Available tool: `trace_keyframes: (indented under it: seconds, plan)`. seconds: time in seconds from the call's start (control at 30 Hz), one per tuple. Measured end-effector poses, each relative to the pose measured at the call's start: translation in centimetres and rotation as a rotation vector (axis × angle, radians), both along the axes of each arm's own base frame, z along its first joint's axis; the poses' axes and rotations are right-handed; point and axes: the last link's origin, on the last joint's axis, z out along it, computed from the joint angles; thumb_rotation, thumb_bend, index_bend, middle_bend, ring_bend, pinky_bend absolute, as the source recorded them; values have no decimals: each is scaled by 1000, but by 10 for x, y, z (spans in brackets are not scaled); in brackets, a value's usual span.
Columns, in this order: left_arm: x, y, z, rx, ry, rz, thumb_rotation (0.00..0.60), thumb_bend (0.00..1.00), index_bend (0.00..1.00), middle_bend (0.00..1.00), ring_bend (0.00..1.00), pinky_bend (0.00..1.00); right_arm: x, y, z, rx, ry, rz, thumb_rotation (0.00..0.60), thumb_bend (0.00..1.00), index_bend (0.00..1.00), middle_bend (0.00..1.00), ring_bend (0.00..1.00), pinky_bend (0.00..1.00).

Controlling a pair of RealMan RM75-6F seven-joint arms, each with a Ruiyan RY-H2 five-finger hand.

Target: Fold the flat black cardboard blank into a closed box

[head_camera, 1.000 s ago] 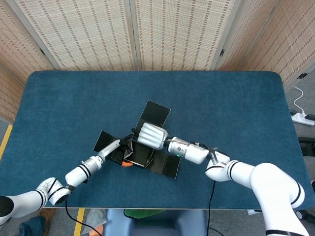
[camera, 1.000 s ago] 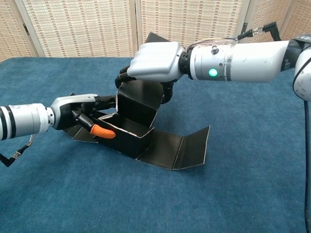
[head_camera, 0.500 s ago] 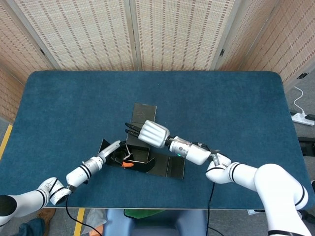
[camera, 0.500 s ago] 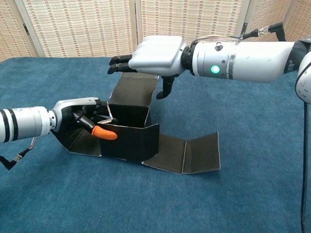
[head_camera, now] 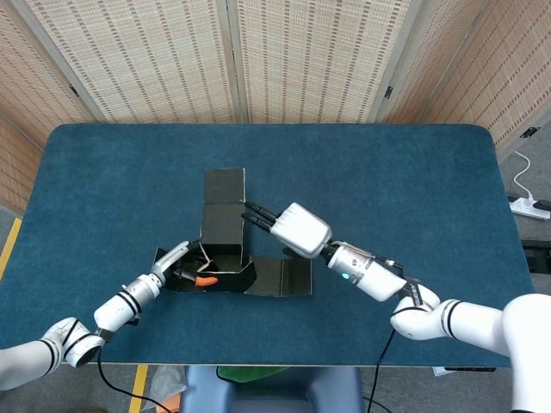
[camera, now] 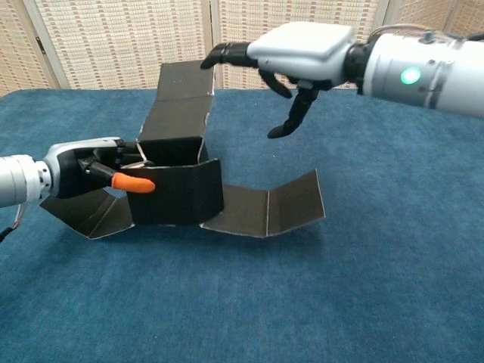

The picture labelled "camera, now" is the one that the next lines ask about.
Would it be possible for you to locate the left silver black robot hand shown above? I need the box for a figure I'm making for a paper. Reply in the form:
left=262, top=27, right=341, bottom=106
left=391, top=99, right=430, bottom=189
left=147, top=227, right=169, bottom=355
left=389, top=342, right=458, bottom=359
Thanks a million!
left=41, top=136, right=157, bottom=200

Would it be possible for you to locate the woven bamboo screen panel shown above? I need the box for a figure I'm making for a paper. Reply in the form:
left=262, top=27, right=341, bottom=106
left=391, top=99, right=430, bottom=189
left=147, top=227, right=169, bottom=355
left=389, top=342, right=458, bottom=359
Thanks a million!
left=22, top=0, right=216, bottom=91
left=374, top=0, right=457, bottom=37
left=209, top=0, right=390, bottom=91
left=444, top=0, right=484, bottom=41
left=0, top=0, right=61, bottom=98

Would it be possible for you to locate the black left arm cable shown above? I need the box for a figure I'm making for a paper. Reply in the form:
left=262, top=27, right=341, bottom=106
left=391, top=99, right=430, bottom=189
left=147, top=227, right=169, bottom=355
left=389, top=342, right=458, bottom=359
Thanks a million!
left=0, top=203, right=27, bottom=245

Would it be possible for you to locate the black cardboard folding box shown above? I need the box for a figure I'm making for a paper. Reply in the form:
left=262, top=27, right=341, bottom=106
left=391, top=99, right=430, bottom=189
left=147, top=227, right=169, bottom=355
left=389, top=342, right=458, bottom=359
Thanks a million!
left=39, top=60, right=327, bottom=240

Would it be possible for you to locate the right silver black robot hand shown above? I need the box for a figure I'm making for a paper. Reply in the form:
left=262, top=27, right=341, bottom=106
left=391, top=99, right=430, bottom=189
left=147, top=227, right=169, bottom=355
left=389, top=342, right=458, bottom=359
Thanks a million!
left=199, top=21, right=358, bottom=140

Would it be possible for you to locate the blue felt table cover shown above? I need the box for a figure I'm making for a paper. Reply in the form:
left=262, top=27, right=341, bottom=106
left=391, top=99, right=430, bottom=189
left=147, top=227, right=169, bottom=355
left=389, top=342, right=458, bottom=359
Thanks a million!
left=0, top=87, right=484, bottom=363

